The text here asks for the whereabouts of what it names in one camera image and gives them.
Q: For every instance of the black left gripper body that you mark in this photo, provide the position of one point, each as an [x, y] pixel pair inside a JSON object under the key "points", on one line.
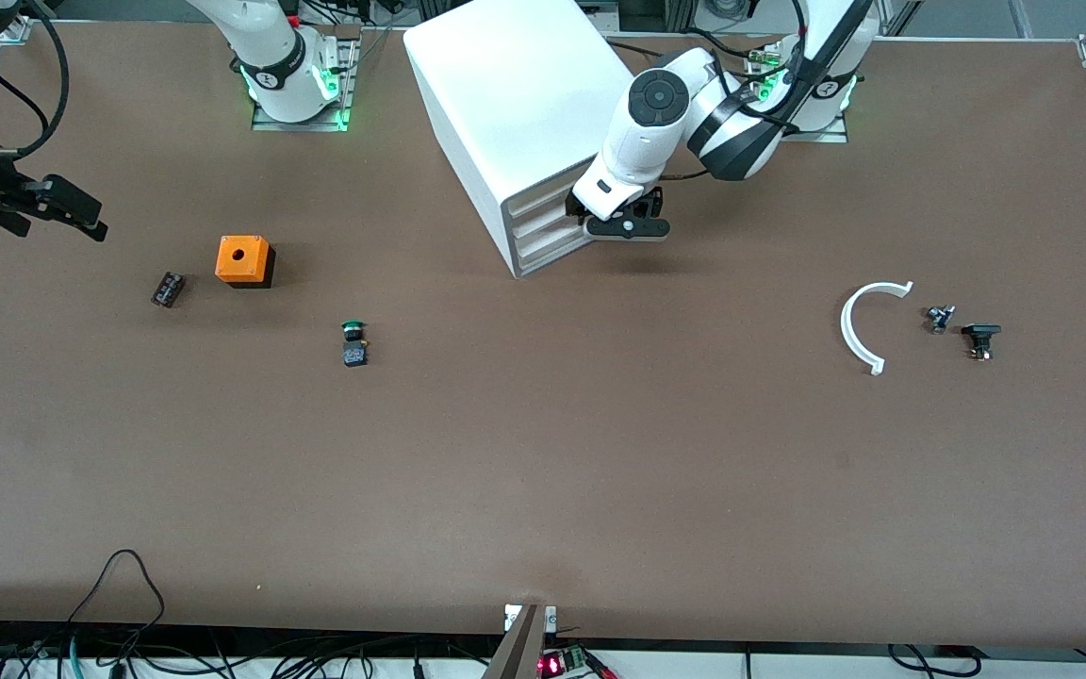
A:
{"points": [[649, 203]]}

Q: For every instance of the white cabinet drawer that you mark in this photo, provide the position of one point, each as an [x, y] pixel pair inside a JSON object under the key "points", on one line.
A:
{"points": [[548, 247], [538, 200], [543, 224]]}

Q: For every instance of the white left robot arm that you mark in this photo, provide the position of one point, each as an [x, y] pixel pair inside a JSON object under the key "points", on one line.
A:
{"points": [[647, 123]]}

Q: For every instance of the white drawer cabinet shell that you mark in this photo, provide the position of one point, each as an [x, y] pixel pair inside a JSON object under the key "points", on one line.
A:
{"points": [[505, 85]]}

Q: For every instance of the green push button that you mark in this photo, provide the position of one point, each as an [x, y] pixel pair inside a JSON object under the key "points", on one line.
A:
{"points": [[354, 345]]}

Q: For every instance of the black push button part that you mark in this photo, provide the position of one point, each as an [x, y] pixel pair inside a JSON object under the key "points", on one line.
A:
{"points": [[980, 332]]}

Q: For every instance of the black contact block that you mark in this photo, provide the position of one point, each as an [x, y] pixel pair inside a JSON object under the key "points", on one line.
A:
{"points": [[167, 289]]}

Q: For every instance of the orange box with hole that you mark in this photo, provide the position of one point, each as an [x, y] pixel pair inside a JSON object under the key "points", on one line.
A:
{"points": [[243, 256]]}

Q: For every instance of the small grey metal part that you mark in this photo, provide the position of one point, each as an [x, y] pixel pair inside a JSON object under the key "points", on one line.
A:
{"points": [[940, 318]]}

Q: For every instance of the circuit board with red light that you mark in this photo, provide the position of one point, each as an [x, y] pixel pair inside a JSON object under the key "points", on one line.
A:
{"points": [[557, 663]]}

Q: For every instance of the white curved plastic bracket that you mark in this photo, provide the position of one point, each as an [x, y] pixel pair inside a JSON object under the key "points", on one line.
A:
{"points": [[847, 330]]}

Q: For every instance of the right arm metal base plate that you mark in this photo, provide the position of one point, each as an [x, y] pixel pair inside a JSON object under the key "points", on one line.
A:
{"points": [[347, 85]]}

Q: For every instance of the grey metal post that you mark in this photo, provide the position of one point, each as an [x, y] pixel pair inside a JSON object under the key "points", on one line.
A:
{"points": [[519, 651]]}

